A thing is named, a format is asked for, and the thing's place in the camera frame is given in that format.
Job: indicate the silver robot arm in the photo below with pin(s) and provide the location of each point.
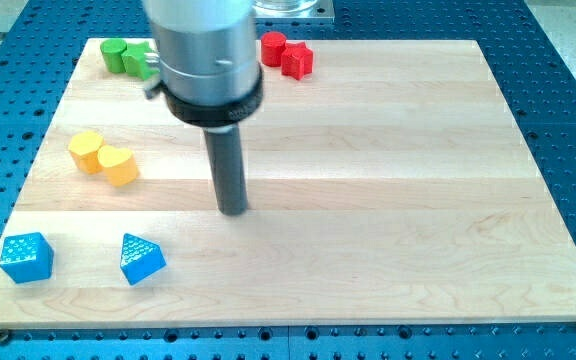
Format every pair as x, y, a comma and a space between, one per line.
207, 59

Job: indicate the blue triangle block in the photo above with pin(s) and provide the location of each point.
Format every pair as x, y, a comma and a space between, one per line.
140, 258

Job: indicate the blue cube block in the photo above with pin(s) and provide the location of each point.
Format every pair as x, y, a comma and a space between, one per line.
27, 257

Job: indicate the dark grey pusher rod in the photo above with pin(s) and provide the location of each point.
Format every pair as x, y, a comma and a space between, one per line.
227, 169

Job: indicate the light wooden board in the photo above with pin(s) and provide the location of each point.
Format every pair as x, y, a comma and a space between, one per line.
392, 185

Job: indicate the red star block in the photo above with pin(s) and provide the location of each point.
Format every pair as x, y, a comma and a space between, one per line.
297, 60

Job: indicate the red cylinder block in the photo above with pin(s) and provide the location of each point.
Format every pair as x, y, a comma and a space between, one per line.
273, 45

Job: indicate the yellow heart block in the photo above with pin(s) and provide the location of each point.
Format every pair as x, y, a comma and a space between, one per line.
118, 165

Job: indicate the green star block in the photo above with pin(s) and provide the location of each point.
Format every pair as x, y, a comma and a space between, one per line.
134, 60

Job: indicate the yellow hexagon block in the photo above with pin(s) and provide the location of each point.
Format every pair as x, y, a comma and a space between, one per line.
83, 148

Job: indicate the green cylinder block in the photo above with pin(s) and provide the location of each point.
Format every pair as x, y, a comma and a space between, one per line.
112, 50

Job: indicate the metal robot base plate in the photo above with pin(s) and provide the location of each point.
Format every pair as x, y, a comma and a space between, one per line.
299, 11

